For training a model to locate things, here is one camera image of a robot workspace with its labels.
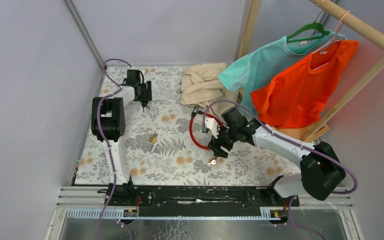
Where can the silver key pair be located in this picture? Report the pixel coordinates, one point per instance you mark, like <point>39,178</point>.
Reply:
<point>212,162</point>

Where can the orange t-shirt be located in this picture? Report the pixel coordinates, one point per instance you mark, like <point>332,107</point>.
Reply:
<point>296,97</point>

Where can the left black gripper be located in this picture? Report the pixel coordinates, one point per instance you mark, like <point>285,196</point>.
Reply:
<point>145,95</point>

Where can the aluminium frame rail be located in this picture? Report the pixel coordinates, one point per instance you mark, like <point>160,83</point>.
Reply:
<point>82,28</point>

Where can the beige crumpled cloth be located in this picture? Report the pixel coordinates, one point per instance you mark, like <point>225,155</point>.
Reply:
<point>200,84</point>

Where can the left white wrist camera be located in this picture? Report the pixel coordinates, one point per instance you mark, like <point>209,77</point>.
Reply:
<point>142,74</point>

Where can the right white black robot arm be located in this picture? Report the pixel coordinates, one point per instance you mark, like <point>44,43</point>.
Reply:
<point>319,173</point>

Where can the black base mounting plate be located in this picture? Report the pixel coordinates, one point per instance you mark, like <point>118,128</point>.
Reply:
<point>194,201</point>

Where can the teal t-shirt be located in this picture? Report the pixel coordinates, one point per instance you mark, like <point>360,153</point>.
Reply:
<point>256,69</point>

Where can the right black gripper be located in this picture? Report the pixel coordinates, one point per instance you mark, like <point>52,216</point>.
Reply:
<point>215,144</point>

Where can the wooden clothes rack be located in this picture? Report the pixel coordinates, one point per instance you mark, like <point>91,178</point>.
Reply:
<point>365,30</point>

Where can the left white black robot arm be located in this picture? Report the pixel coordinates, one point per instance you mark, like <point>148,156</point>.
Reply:
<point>108,125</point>

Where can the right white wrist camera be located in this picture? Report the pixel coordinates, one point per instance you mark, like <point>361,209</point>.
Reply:
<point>213,126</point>

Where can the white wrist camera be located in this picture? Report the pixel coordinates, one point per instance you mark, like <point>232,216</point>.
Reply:
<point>213,126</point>
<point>142,74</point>

